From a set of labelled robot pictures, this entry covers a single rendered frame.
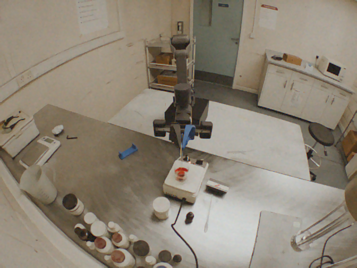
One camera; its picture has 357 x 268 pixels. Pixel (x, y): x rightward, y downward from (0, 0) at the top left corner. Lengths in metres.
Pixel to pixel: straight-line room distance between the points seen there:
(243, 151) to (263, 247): 0.48
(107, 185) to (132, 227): 0.22
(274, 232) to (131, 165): 0.67
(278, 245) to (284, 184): 0.30
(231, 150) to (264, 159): 0.17
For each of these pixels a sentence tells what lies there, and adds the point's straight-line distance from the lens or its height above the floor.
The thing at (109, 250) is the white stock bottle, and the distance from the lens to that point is 0.59.
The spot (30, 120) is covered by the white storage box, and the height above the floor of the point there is 1.04.
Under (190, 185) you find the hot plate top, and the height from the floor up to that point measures 0.99.
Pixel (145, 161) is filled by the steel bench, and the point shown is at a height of 0.90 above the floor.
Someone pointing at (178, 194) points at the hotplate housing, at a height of 0.95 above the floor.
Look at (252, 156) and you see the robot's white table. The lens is 0.88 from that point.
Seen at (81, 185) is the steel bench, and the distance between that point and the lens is 0.83.
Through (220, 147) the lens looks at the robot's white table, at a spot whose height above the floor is 0.90.
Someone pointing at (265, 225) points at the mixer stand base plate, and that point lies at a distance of 0.71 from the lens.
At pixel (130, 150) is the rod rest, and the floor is 0.91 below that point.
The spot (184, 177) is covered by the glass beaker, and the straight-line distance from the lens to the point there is 0.58.
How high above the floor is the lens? 1.51
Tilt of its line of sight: 42 degrees down
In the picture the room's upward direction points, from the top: straight up
